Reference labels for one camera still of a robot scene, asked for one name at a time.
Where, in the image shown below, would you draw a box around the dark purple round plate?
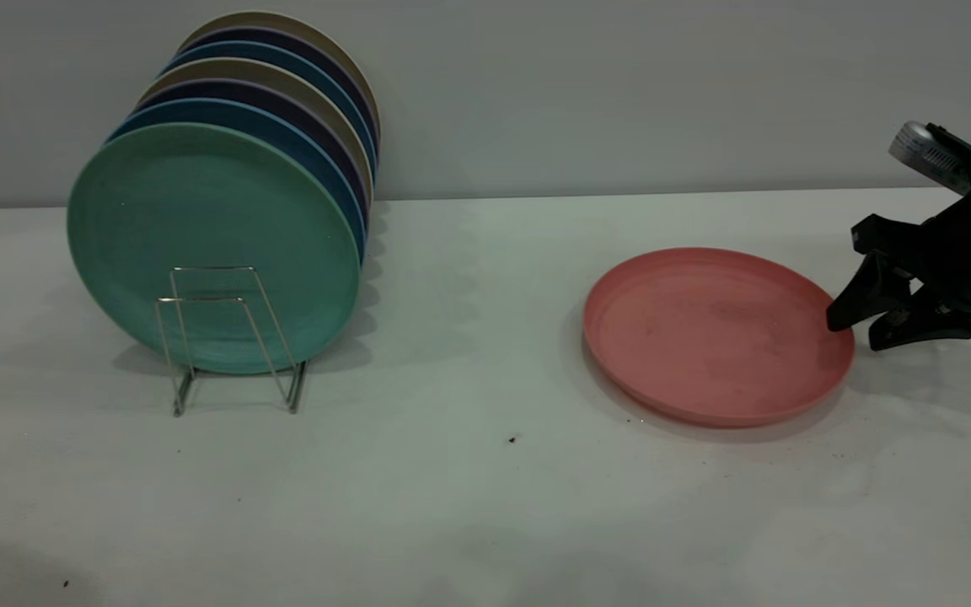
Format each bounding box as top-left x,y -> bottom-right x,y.
182,27 -> 380,161
133,79 -> 371,230

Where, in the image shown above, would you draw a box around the pink round plate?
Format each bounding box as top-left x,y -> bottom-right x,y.
582,247 -> 856,429

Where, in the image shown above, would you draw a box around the green round plate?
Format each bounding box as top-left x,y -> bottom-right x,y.
67,123 -> 362,376

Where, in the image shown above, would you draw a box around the metal wire plate rack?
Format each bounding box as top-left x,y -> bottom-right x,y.
155,266 -> 309,417

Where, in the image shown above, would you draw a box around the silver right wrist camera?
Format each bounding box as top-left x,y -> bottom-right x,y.
888,121 -> 971,196

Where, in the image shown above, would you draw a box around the beige round plate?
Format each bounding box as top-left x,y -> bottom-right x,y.
177,12 -> 383,144
138,57 -> 375,205

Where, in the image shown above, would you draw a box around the blue round plate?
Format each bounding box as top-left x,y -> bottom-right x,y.
108,99 -> 367,266
161,41 -> 378,183

